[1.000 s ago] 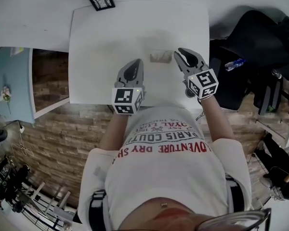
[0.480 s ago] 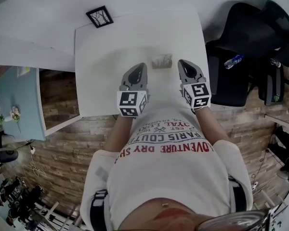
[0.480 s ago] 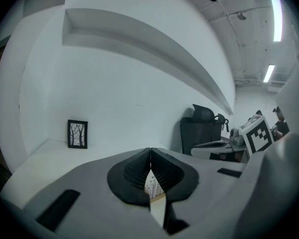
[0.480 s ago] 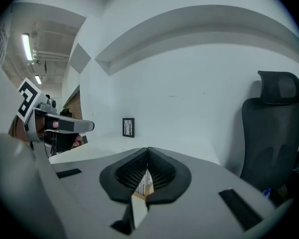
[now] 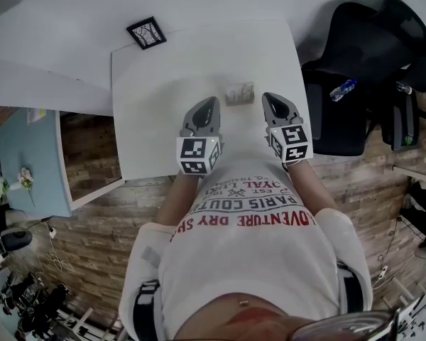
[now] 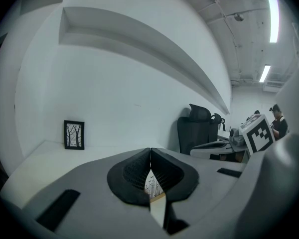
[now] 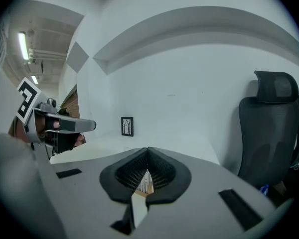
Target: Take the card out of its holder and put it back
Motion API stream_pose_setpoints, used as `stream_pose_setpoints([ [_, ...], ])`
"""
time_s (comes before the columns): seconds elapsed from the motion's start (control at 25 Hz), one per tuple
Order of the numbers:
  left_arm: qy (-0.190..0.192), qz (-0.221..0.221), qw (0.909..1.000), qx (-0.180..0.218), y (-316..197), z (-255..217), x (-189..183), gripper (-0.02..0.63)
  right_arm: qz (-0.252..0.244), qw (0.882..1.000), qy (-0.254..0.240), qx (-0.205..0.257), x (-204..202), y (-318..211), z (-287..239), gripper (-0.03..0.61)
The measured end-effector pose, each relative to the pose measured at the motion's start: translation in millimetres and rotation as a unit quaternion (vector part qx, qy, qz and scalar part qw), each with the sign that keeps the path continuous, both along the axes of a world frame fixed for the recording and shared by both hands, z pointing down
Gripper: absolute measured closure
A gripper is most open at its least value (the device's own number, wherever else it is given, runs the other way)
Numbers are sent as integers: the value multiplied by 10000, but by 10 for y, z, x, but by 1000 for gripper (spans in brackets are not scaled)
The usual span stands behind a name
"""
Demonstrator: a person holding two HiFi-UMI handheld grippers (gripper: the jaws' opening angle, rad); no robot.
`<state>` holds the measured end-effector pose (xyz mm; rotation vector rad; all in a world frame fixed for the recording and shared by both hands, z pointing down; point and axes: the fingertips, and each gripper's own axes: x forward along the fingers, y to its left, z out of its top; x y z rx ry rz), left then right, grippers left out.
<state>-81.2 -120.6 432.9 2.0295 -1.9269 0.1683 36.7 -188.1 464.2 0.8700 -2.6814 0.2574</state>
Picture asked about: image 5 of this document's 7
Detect light blue table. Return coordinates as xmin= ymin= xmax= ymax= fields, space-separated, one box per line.
xmin=0 ymin=107 xmax=74 ymax=218

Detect person's left forearm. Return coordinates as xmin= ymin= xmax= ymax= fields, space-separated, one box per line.
xmin=155 ymin=170 xmax=200 ymax=227

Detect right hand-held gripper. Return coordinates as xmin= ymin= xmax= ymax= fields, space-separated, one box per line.
xmin=262 ymin=92 xmax=314 ymax=164

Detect person's right forearm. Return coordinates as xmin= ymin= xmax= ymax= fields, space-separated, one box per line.
xmin=283 ymin=160 xmax=342 ymax=216

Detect clear plastic water bottle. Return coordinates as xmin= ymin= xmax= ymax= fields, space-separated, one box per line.
xmin=329 ymin=78 xmax=358 ymax=102

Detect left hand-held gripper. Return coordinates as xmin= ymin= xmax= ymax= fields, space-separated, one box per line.
xmin=176 ymin=97 xmax=224 ymax=178

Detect black office chair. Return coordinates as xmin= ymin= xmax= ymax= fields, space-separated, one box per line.
xmin=300 ymin=0 xmax=426 ymax=157
xmin=379 ymin=46 xmax=426 ymax=152

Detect person's face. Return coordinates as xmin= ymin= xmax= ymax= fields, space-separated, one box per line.
xmin=184 ymin=293 xmax=327 ymax=341

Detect white power adapter cable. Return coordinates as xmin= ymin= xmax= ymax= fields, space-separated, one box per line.
xmin=38 ymin=217 xmax=75 ymax=273

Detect black equipment pile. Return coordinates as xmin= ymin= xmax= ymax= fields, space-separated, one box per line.
xmin=0 ymin=271 xmax=75 ymax=333

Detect white rack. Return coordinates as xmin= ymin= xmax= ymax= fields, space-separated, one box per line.
xmin=56 ymin=305 xmax=129 ymax=341

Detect black white harness strap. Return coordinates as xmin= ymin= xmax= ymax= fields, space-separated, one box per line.
xmin=337 ymin=261 xmax=363 ymax=312
xmin=133 ymin=278 xmax=163 ymax=341

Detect person's white printed shirt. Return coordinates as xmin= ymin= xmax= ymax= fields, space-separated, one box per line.
xmin=119 ymin=153 xmax=373 ymax=341

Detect black picture frame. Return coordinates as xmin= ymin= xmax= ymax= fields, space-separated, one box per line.
xmin=126 ymin=15 xmax=168 ymax=51

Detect white yellow paper note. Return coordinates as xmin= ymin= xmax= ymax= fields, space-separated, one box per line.
xmin=26 ymin=107 xmax=47 ymax=125

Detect person's glasses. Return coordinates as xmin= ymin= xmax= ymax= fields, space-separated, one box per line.
xmin=293 ymin=307 xmax=402 ymax=341

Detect dark round seat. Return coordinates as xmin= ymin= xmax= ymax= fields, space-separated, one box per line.
xmin=0 ymin=229 xmax=33 ymax=252

